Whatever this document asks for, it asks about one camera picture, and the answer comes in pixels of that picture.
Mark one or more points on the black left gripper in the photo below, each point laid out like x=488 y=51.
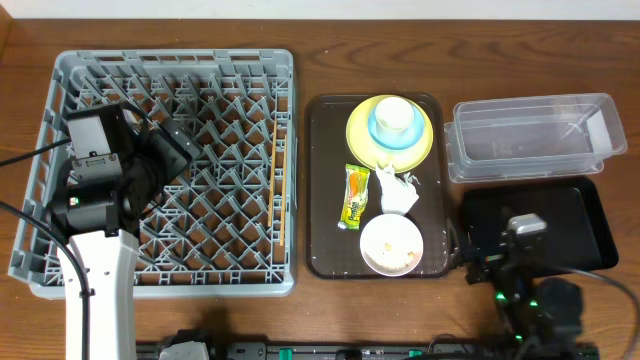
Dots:
x=176 y=147

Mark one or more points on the green orange snack wrapper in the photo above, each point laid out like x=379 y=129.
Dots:
x=355 y=197

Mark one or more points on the white napkin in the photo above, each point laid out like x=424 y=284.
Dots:
x=398 y=194

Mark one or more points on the white bowl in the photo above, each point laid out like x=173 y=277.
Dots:
x=391 y=245

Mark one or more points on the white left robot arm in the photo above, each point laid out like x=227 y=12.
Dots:
x=99 y=294

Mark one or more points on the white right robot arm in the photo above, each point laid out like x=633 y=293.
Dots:
x=541 y=320

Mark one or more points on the grey plastic dishwasher rack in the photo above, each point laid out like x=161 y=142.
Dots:
x=207 y=234

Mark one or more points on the black waste tray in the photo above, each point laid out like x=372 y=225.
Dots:
x=577 y=234

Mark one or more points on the dark brown serving tray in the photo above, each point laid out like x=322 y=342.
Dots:
x=333 y=253

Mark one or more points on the yellow plate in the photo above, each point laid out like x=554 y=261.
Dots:
x=372 y=155

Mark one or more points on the light blue small plate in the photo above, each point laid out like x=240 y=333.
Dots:
x=401 y=140

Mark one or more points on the white cup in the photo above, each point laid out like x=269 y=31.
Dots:
x=394 y=115

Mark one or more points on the clear plastic bin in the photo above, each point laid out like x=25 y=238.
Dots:
x=532 y=137

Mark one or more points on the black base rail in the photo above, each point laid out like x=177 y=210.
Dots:
x=197 y=344

